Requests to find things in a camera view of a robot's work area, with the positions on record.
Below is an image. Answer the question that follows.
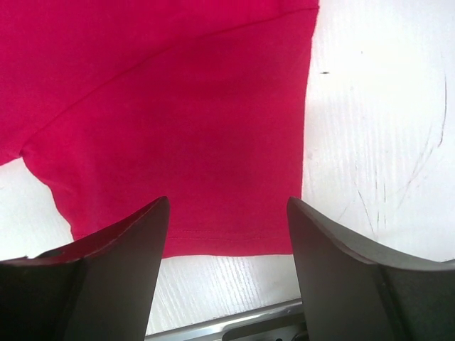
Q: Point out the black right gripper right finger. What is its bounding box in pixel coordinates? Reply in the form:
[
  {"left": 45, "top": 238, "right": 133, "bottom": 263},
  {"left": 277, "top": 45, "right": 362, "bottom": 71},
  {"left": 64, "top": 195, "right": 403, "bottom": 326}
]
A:
[{"left": 287, "top": 197, "right": 454, "bottom": 340}]

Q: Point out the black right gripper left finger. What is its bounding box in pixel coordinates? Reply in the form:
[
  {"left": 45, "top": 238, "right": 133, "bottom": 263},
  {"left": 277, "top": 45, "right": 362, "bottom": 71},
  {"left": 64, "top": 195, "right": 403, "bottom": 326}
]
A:
[{"left": 1, "top": 197, "right": 170, "bottom": 340}]

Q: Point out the magenta t shirt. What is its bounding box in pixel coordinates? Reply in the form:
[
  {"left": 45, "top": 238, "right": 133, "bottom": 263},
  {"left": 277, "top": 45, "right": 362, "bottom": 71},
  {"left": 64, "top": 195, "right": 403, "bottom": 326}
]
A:
[{"left": 1, "top": 1, "right": 319, "bottom": 257}]

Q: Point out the aluminium mounting rail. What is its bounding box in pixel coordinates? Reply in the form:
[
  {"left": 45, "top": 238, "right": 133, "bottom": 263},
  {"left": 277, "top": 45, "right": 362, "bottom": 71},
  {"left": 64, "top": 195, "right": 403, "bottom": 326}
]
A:
[{"left": 145, "top": 299, "right": 309, "bottom": 341}]

